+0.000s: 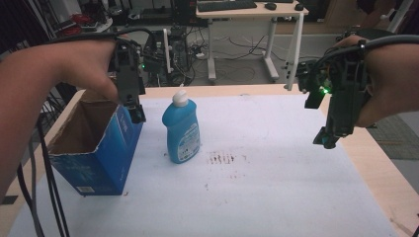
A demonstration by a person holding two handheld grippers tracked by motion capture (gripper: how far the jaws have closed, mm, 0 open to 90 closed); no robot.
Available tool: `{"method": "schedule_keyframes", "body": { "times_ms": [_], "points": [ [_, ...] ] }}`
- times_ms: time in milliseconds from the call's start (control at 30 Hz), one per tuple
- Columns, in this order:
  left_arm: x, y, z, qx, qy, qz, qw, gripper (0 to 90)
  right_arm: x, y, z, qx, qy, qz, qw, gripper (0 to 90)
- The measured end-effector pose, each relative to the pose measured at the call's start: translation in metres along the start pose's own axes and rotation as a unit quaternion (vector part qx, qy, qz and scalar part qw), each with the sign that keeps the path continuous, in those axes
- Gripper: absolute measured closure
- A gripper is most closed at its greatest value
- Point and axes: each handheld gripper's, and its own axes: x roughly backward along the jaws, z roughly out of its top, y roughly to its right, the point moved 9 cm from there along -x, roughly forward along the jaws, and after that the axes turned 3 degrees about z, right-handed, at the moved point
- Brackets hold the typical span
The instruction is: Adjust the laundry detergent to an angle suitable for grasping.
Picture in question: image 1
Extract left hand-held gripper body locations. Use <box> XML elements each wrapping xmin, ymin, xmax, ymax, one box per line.
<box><xmin>108</xmin><ymin>39</ymin><xmax>146</xmax><ymax>107</ymax></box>

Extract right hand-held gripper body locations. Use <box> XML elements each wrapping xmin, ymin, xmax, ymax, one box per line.
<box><xmin>295</xmin><ymin>48</ymin><xmax>374</xmax><ymax>139</ymax></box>

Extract blue detergent bottle white cap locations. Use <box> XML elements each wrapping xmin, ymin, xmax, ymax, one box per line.
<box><xmin>161</xmin><ymin>90</ymin><xmax>202</xmax><ymax>165</ymax></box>

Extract blue cardboard box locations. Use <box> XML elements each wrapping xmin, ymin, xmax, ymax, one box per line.
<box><xmin>47</xmin><ymin>89</ymin><xmax>145</xmax><ymax>198</ymax></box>

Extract person's left hand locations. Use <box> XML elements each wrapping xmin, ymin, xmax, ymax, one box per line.
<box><xmin>53</xmin><ymin>34</ymin><xmax>121</xmax><ymax>103</ymax></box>

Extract person's right hand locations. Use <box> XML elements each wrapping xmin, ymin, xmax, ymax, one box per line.
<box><xmin>332</xmin><ymin>34</ymin><xmax>419</xmax><ymax>128</ymax></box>

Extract white table mat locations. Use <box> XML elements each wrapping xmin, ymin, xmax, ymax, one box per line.
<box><xmin>6</xmin><ymin>93</ymin><xmax>400</xmax><ymax>237</ymax></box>

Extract black keyboard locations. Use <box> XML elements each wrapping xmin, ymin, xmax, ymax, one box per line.
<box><xmin>197</xmin><ymin>0</ymin><xmax>258</xmax><ymax>13</ymax></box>

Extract white-legged wooden desk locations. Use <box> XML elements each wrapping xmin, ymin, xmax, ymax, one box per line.
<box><xmin>195</xmin><ymin>0</ymin><xmax>310</xmax><ymax>92</ymax></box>

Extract black tape strip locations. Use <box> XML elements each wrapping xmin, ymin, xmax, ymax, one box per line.
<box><xmin>0</xmin><ymin>195</ymin><xmax>20</xmax><ymax>205</ymax></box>

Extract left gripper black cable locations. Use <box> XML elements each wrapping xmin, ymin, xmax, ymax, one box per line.
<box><xmin>48</xmin><ymin>27</ymin><xmax>157</xmax><ymax>50</ymax></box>

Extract black equipment rack with cables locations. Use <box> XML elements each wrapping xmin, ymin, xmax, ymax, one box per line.
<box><xmin>139</xmin><ymin>25</ymin><xmax>210</xmax><ymax>87</ymax></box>

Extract right gripper grey cable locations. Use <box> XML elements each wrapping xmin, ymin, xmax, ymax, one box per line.
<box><xmin>312</xmin><ymin>34</ymin><xmax>419</xmax><ymax>72</ymax></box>

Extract hanging black cables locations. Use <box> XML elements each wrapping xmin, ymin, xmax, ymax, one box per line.
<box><xmin>16</xmin><ymin>95</ymin><xmax>71</xmax><ymax>237</ymax></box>

